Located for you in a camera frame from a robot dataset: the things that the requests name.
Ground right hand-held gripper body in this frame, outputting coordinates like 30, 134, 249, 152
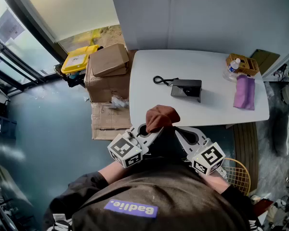
187, 137, 226, 177

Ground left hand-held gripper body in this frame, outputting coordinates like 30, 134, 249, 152
107, 129, 150, 168

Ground brown cloth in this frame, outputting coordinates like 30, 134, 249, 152
145, 104, 181, 134

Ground black device with cable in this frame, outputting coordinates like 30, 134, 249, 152
170, 78, 203, 103

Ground person's left forearm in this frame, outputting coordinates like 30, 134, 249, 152
97, 161, 125, 185

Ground person's right forearm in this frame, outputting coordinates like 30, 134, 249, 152
201, 170, 233, 194

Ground purple cloth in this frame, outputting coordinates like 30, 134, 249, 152
233, 74, 256, 111

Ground flattened cardboard sheet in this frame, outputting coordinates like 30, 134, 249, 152
91, 101, 133, 141

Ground crumpled clear plastic wrap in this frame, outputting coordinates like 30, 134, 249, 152
110, 94, 130, 110

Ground wooden slatted panel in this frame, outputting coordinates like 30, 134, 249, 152
232, 122, 260, 193

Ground person's dark brown shirt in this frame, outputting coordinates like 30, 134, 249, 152
42, 155, 264, 231

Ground large cardboard box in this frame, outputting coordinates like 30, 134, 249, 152
83, 49, 135, 103

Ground clear water bottle blue label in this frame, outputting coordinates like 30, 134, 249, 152
222, 58, 242, 82

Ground small cardboard box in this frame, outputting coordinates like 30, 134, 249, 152
88, 43, 130, 78

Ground brown wicker basket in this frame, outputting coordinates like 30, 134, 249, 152
225, 53, 260, 77

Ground yellow lidded bin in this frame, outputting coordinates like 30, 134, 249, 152
60, 44, 101, 76

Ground dark olive board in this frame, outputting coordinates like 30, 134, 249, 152
250, 49, 281, 76

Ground dark blue storage bin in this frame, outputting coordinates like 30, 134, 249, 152
0, 112, 18, 140

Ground paper notice on window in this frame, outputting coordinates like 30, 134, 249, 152
0, 8, 26, 42

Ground black coiled phone cord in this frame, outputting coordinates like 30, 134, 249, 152
152, 75, 179, 87

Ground white wall cable conduit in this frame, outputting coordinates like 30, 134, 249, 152
168, 0, 173, 50

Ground dark window frame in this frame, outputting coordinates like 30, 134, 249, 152
0, 0, 68, 96

